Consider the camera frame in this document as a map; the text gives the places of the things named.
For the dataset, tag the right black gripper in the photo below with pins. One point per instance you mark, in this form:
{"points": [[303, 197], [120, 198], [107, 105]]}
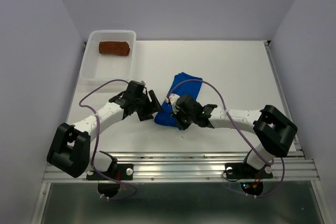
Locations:
{"points": [[183, 125]]}

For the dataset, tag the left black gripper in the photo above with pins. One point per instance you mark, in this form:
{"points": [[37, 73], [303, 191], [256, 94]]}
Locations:
{"points": [[146, 115]]}

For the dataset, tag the blue towel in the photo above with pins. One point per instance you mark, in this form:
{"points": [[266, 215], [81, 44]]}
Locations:
{"points": [[191, 88]]}

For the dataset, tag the brown towel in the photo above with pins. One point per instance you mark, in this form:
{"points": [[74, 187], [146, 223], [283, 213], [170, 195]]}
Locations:
{"points": [[118, 48]]}

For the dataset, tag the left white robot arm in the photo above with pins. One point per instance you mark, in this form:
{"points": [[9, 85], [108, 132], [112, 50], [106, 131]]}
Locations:
{"points": [[70, 149]]}

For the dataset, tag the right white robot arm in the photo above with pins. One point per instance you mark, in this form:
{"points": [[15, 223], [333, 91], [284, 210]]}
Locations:
{"points": [[273, 129]]}

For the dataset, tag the white plastic basket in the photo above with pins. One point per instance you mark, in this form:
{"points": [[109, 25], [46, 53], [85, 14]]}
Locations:
{"points": [[99, 68]]}

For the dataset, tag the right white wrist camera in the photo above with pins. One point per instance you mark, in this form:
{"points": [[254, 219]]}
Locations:
{"points": [[171, 101]]}

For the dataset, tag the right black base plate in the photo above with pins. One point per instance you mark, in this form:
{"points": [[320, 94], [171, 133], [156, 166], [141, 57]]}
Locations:
{"points": [[234, 171]]}

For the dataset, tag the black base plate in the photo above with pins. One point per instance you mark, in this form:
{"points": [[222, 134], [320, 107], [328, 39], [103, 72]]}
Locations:
{"points": [[234, 171], [121, 172]]}

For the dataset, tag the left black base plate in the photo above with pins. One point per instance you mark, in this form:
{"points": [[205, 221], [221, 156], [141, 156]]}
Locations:
{"points": [[121, 172]]}

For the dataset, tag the aluminium rail frame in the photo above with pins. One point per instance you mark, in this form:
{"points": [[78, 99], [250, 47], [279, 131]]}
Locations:
{"points": [[179, 174]]}

